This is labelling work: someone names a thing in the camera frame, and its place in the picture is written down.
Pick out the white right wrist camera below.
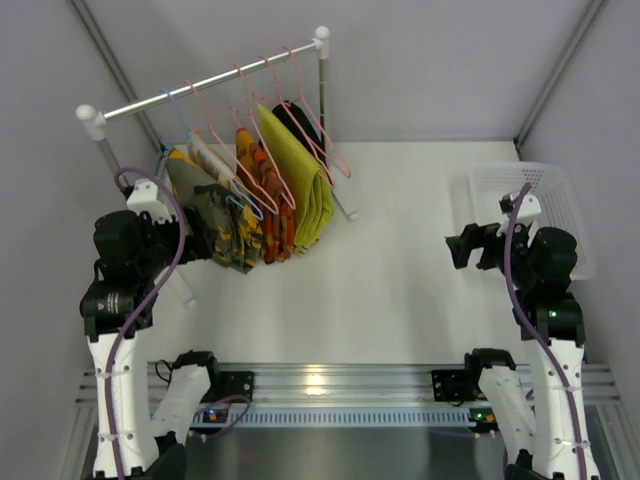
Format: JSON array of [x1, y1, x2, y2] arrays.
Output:
[[499, 192, 542, 226]]

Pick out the green yellow camouflage trousers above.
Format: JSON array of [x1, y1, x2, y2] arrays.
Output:
[[166, 149, 263, 274]]

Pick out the pink hanger with black trousers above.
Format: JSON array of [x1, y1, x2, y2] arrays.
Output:
[[283, 42, 352, 187]]

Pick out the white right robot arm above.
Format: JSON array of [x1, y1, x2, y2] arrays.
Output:
[[445, 223, 600, 479]]

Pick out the black trousers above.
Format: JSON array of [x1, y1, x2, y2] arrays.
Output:
[[272, 103, 320, 153]]

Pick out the white perforated plastic basket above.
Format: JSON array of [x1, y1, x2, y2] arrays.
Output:
[[468, 162, 597, 281]]

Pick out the pink hanger with orange trousers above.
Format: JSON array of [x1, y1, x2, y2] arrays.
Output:
[[230, 63, 297, 210]]

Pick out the lime green trousers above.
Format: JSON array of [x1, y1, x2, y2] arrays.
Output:
[[257, 104, 334, 255]]

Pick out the pink hanger with beige trousers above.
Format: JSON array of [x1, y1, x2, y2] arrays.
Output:
[[184, 79, 278, 214]]

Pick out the white metal clothes rack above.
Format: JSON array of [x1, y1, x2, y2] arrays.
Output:
[[75, 26, 360, 308]]

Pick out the grey slotted cable duct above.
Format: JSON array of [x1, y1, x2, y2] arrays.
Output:
[[191, 405, 497, 431]]

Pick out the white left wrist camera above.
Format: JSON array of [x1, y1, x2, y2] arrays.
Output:
[[124, 178, 175, 224]]

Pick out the black base bracket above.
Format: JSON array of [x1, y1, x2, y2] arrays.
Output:
[[203, 370, 255, 402], [431, 369, 475, 407]]

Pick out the pink hanger with lime trousers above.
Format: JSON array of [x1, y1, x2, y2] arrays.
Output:
[[252, 55, 335, 193]]

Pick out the beige trousers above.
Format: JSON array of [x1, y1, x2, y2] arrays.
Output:
[[187, 133, 236, 189]]

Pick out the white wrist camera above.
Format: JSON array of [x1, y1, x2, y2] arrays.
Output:
[[124, 178, 175, 224], [499, 192, 542, 226]]

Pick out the blue wire hanger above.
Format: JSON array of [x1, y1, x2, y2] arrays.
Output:
[[160, 88, 264, 221]]

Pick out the black left base bracket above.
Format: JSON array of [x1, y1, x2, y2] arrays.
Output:
[[203, 370, 255, 402]]

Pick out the orange camouflage trousers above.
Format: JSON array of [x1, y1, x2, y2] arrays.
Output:
[[235, 128, 295, 264]]

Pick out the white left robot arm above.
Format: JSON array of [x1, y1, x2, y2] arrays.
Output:
[[80, 210, 220, 479]]

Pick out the black right base bracket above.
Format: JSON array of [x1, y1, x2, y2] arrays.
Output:
[[431, 369, 475, 407]]

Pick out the aluminium mounting rail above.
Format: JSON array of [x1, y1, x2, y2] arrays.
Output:
[[75, 363, 621, 408]]

